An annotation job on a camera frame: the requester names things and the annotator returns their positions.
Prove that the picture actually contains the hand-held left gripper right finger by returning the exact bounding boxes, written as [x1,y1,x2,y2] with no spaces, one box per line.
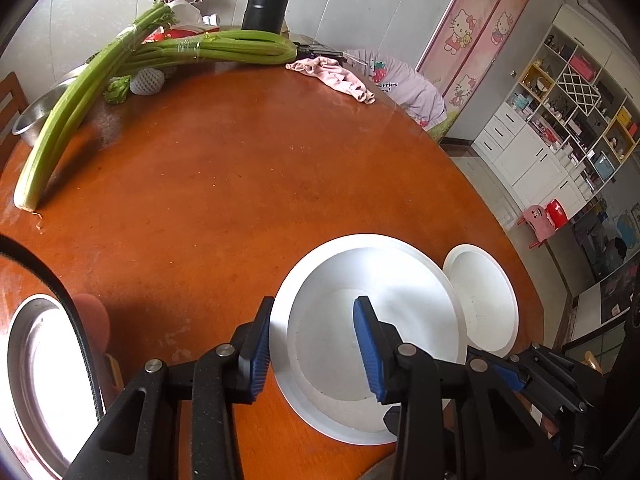
[352,296,566,480]

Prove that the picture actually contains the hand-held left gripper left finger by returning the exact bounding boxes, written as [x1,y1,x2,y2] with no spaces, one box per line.
[62,296,276,480]

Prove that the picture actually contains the large white plate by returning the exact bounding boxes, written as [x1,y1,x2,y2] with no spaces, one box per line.
[270,233,468,446]

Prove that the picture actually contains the small white plate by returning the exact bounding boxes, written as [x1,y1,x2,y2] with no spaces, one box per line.
[442,244,520,352]

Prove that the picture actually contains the round steel pan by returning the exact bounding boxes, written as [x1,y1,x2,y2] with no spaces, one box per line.
[6,294,108,478]

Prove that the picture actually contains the small pink stool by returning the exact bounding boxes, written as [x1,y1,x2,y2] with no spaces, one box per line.
[517,205,556,250]

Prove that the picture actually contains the small red stool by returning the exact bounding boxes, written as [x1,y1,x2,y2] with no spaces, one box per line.
[545,200,570,228]

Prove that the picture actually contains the white shelf unit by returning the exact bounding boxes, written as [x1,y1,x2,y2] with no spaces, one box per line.
[472,4,640,221]

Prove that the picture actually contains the pink strawberry print garment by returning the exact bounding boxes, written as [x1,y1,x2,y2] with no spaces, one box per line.
[345,49,447,130]

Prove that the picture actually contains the pink crumpled cloth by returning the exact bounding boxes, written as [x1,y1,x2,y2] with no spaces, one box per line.
[285,57,376,106]

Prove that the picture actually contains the fruit in white foam net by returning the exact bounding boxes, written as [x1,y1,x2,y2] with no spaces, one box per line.
[130,67,165,96]

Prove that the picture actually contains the black object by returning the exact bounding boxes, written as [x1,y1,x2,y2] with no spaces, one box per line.
[290,34,351,59]

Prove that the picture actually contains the thin celery bunch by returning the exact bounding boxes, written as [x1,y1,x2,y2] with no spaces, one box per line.
[102,29,298,106]

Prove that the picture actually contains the thick celery bunch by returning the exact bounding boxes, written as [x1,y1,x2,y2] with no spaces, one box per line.
[13,2,178,211]

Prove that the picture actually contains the large steel mixing bowl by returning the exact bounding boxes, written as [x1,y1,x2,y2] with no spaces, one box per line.
[11,62,98,147]

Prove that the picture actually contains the pink cartoon cat wardrobe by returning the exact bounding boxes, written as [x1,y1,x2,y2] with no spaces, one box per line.
[417,0,535,121]

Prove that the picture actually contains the red packet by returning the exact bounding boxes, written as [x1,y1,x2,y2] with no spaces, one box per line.
[142,25,221,45]

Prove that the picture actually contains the brown wooden slat chair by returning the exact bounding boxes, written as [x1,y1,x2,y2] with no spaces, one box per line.
[0,72,30,171]

